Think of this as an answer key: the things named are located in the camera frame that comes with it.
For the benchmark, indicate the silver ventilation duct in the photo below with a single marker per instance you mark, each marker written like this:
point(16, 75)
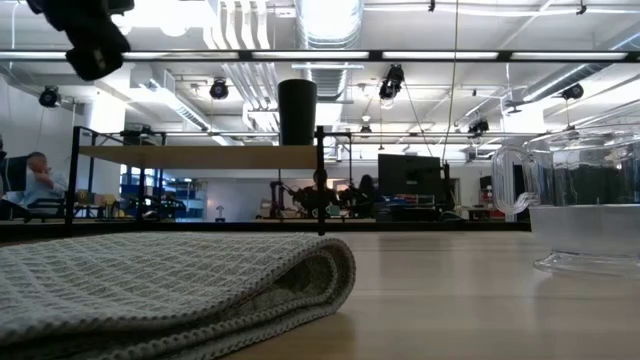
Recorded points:
point(327, 25)

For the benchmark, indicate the wooden shelf with black frame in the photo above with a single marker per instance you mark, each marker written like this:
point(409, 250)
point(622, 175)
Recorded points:
point(200, 157)

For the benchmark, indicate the grey waffle dish cloth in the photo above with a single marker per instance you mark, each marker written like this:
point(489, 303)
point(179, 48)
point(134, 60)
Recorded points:
point(150, 280)

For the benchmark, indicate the black ceiling spotlight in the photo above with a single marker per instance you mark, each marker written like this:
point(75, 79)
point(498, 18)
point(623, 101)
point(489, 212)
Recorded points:
point(478, 126)
point(572, 92)
point(391, 82)
point(219, 89)
point(49, 96)

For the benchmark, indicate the black background robot arm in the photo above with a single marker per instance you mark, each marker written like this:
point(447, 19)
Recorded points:
point(305, 197)

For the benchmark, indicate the person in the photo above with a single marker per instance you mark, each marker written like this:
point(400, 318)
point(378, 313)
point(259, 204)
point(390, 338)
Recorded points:
point(42, 182)
point(367, 192)

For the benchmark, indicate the black table frame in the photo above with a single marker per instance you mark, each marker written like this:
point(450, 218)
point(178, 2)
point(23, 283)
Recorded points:
point(240, 226)

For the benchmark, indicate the clear glass mug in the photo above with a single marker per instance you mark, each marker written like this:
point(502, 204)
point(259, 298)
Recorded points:
point(575, 230)

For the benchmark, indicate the black computer monitor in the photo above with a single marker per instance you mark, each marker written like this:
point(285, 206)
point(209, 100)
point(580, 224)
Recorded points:
point(407, 175)

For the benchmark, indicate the black overhead beam with lights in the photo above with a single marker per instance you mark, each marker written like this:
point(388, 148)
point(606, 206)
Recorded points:
point(375, 55)

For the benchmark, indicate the tall black cup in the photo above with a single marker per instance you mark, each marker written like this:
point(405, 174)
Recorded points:
point(297, 112)

